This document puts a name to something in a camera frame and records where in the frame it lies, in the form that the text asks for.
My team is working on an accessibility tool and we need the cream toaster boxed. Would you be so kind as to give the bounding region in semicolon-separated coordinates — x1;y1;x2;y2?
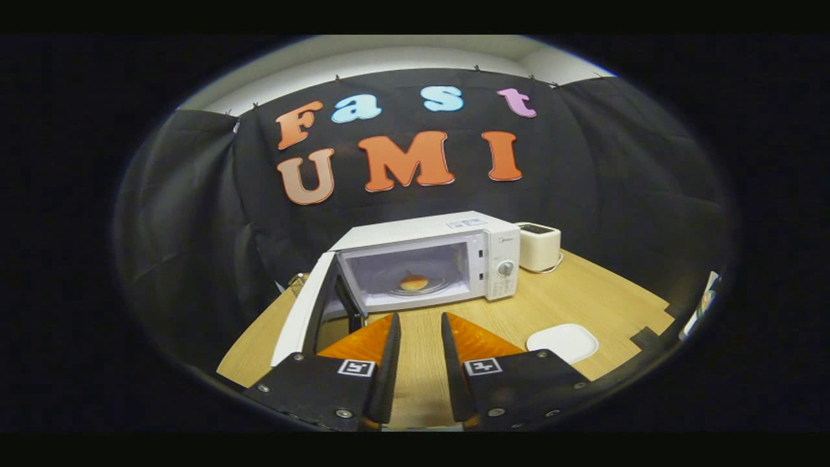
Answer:
517;222;562;273

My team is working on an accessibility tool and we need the pale blurred object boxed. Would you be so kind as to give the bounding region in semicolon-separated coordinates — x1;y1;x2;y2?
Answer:
680;271;722;342

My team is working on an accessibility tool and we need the white plate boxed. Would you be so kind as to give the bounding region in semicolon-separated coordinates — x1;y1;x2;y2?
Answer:
526;323;599;365

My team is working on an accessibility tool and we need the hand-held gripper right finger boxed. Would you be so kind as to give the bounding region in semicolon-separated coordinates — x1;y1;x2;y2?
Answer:
441;311;591;432

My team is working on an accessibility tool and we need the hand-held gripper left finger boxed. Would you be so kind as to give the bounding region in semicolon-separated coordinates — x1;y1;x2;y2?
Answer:
243;311;403;432

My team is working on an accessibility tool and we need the white microwave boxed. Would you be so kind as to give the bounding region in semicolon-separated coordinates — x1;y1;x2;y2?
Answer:
271;211;521;367

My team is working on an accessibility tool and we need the glass turntable plate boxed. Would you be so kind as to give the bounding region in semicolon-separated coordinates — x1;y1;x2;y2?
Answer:
388;274;453;298

